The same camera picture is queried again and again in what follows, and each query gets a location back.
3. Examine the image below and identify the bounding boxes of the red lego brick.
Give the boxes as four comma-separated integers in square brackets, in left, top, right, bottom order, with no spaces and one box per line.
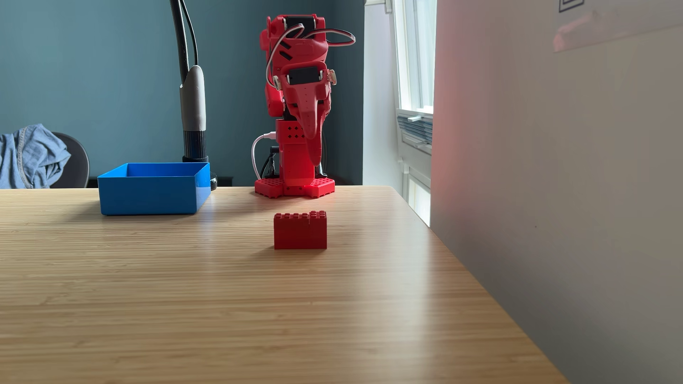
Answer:
[274,210,328,250]

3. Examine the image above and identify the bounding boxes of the blue plastic bin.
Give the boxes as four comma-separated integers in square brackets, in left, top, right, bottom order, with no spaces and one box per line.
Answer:
[97,162,212,216]

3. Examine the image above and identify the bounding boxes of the black table clamp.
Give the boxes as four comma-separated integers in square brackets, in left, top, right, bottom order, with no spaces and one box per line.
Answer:
[260,146,281,180]

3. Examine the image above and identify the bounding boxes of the grey folded window blind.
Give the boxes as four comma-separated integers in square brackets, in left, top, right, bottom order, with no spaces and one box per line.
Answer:
[396,112,434,150]

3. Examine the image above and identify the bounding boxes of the black grey gooseneck stand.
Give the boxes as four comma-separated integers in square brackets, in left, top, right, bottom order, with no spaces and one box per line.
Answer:
[170,0,218,192]

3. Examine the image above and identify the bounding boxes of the black office chair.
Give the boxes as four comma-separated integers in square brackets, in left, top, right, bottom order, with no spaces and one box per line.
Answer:
[49,132,90,189]

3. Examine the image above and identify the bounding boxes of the blue denim garment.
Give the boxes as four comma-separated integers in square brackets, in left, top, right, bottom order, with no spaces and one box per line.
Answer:
[0,124,72,190]

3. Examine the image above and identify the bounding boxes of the black white servo cable loop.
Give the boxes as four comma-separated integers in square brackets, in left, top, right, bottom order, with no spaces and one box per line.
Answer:
[265,23,356,89]

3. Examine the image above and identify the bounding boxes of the white power cable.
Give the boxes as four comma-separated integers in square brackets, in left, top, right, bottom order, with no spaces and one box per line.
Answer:
[251,131,278,181]

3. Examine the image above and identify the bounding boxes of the white window frame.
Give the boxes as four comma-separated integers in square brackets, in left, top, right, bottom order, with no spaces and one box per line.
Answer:
[365,0,437,227]

